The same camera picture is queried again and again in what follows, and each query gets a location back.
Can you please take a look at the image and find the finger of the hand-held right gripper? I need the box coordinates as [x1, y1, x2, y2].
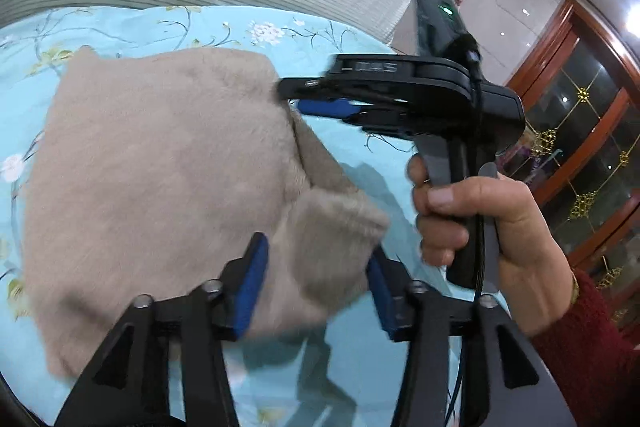
[277, 77, 352, 101]
[297, 99, 362, 122]

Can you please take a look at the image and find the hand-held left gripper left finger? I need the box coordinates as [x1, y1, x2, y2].
[54, 232, 271, 427]

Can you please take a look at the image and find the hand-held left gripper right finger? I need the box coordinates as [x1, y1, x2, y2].
[367, 249, 576, 427]

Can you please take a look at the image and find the beige knit sweater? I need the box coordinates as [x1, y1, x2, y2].
[22, 47, 391, 378]

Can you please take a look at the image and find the person's right forearm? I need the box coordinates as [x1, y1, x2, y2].
[530, 269, 640, 427]

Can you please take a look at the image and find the person's right hand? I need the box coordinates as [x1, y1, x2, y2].
[407, 154, 577, 338]

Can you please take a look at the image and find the blue floral bed sheet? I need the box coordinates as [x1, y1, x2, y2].
[0, 4, 516, 427]

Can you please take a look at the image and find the wooden glass door cabinet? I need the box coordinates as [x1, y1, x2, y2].
[502, 0, 640, 343]

